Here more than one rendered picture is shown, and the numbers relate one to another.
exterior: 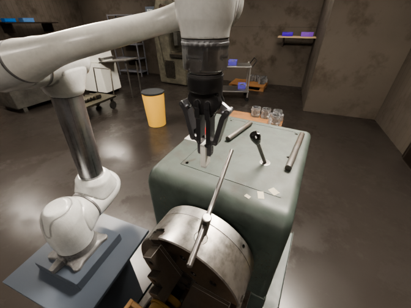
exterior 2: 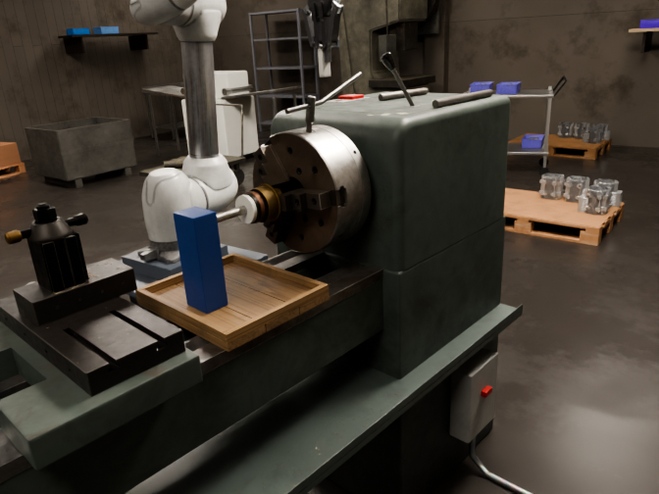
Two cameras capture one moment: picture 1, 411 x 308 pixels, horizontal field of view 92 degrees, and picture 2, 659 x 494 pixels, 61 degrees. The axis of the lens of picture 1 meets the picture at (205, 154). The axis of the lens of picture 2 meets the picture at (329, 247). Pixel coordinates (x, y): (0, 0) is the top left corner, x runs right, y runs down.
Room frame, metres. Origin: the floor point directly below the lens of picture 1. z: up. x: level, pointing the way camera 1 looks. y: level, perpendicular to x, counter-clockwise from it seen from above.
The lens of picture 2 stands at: (-1.04, -0.40, 1.45)
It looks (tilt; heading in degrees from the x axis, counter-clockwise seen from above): 21 degrees down; 16
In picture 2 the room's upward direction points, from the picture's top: 3 degrees counter-clockwise
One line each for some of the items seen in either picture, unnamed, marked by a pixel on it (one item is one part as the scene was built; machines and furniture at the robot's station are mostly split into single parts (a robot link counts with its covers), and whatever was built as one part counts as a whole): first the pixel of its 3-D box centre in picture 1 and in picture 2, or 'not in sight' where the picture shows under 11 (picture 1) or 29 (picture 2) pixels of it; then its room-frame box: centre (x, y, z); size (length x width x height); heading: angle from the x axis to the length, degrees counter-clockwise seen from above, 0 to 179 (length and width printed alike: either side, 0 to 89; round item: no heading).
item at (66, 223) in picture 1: (67, 222); (170, 202); (0.54, 0.58, 0.97); 0.18 x 0.16 x 0.22; 167
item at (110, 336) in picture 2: not in sight; (82, 324); (-0.23, 0.34, 0.95); 0.43 x 0.18 x 0.04; 62
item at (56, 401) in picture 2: not in sight; (59, 355); (-0.26, 0.38, 0.89); 0.53 x 0.30 x 0.06; 62
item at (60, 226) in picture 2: not in sight; (48, 227); (-0.19, 0.40, 1.13); 0.08 x 0.08 x 0.03
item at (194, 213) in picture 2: not in sight; (201, 260); (0.01, 0.20, 1.00); 0.08 x 0.06 x 0.23; 62
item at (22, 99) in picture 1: (25, 91); (83, 151); (4.64, 4.17, 0.33); 0.95 x 0.80 x 0.65; 160
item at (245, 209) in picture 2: not in sight; (227, 215); (0.08, 0.16, 1.08); 0.13 x 0.07 x 0.07; 152
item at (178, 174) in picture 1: (236, 184); (393, 167); (0.67, -0.14, 1.06); 0.59 x 0.48 x 0.39; 152
